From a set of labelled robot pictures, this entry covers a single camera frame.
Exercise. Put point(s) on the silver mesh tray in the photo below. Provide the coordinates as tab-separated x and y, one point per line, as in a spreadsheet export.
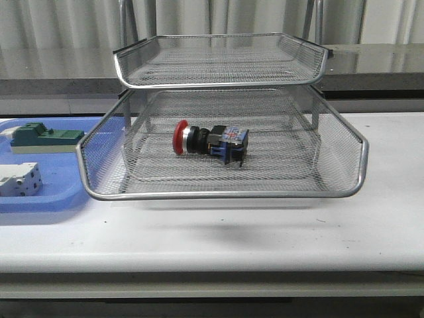
219	60
271	155
341	161

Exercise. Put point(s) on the red emergency stop button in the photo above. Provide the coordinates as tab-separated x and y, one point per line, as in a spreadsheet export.
227	143

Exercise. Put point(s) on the silver mesh bottom tray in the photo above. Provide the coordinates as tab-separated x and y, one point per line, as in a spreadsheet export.
271	155

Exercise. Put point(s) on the silver mesh top tray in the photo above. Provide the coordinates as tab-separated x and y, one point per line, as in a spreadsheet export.
219	60

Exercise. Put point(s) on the blue plastic tray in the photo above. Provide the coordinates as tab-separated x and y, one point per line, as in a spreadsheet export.
61	185

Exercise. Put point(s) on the green terminal block component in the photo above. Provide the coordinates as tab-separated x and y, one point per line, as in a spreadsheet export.
36	138

